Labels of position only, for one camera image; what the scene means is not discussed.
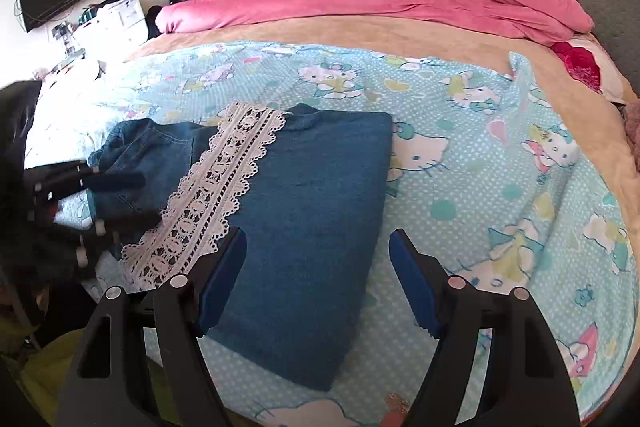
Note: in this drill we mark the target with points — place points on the dark clothing pile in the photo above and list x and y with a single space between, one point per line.
152 22

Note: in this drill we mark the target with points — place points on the blue denim pants lace trim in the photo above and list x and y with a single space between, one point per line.
310 207

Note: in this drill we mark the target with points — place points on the white drawer cabinet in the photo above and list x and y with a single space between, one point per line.
120 14

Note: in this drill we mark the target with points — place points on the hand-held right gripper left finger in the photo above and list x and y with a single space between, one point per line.
222 282

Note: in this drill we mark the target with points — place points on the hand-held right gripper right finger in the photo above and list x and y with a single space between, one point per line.
415 282

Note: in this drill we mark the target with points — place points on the light blue cartoon printed sheet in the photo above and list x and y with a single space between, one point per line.
475 187

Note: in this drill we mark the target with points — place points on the floral pillow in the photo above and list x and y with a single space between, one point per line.
580 62

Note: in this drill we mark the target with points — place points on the beige plush blanket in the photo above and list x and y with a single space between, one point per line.
350 32

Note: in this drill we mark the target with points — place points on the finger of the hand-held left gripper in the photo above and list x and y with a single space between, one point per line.
135 222
115 182

